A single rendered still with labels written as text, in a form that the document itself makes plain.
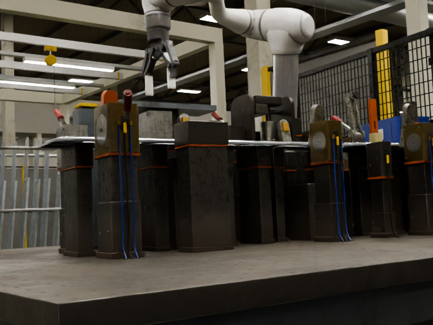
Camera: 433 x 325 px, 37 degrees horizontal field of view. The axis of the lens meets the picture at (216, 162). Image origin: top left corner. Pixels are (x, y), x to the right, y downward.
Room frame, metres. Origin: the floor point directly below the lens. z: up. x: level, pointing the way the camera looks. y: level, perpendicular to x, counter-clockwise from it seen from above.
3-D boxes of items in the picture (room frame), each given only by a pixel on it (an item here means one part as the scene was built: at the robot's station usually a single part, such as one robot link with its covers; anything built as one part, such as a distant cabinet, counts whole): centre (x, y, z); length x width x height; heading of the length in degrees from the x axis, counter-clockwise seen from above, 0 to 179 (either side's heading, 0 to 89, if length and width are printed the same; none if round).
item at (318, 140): (1.85, -0.33, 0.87); 0.12 x 0.07 x 0.35; 30
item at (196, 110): (2.16, 0.18, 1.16); 0.37 x 0.14 x 0.02; 120
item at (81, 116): (2.03, 0.41, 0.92); 0.08 x 0.08 x 0.44; 30
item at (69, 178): (1.67, 0.36, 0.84); 0.12 x 0.05 x 0.29; 30
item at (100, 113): (1.52, 0.23, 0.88); 0.14 x 0.09 x 0.36; 30
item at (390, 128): (2.77, -0.77, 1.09); 0.30 x 0.17 x 0.13; 21
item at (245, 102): (2.21, -0.17, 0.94); 0.18 x 0.13 x 0.49; 120
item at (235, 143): (1.97, -0.17, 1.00); 1.38 x 0.22 x 0.02; 120
